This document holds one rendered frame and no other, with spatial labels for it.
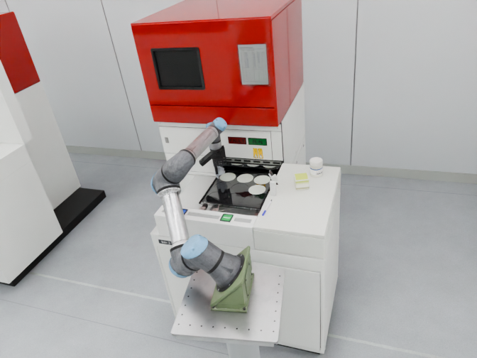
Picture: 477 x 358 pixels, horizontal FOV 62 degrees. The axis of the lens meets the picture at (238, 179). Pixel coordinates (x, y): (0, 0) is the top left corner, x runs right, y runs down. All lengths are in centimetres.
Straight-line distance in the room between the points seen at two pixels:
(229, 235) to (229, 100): 77
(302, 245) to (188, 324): 63
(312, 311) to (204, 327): 72
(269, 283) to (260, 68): 109
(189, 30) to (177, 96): 40
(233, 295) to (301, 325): 75
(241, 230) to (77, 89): 343
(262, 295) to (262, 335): 20
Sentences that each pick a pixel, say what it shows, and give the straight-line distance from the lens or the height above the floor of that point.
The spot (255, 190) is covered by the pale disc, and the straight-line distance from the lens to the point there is 233.
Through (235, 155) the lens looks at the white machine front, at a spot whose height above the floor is 99.
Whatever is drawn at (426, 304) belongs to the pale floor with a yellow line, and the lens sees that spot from 299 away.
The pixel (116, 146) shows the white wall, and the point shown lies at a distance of 508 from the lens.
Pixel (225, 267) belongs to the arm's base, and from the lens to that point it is 172.
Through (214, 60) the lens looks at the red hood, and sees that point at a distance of 226.
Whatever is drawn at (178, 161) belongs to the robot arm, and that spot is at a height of 132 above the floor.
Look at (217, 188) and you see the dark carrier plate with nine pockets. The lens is 240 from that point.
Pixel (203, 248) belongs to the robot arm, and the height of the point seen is 109.
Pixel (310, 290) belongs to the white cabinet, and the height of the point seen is 60.
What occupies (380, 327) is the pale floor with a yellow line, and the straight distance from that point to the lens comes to 281.
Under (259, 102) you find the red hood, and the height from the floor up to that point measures 137.
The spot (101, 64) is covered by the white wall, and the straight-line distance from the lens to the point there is 468.
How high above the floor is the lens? 220
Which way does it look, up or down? 32 degrees down
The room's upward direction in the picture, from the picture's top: 7 degrees counter-clockwise
